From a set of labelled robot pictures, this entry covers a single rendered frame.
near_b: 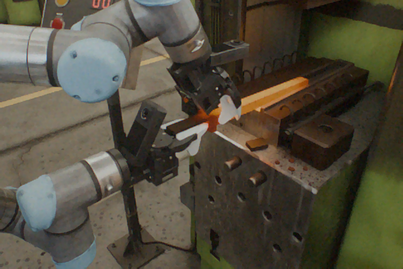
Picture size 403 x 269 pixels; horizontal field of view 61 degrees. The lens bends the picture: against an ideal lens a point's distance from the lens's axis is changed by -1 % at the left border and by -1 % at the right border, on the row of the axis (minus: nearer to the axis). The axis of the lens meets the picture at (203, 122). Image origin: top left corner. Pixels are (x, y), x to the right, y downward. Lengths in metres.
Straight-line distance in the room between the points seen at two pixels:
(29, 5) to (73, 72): 5.16
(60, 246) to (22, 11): 5.07
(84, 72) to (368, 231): 0.80
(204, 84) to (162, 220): 1.33
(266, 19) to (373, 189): 0.55
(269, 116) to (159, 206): 1.27
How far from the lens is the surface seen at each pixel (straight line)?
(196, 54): 0.59
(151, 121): 0.59
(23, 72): 0.47
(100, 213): 2.00
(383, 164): 0.88
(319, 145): 0.76
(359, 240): 1.04
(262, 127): 0.84
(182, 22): 0.56
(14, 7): 5.56
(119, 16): 0.56
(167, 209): 1.96
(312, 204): 0.76
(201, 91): 0.64
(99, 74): 0.43
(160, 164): 0.64
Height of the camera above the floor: 1.39
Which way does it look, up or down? 31 degrees down
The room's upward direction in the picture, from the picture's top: straight up
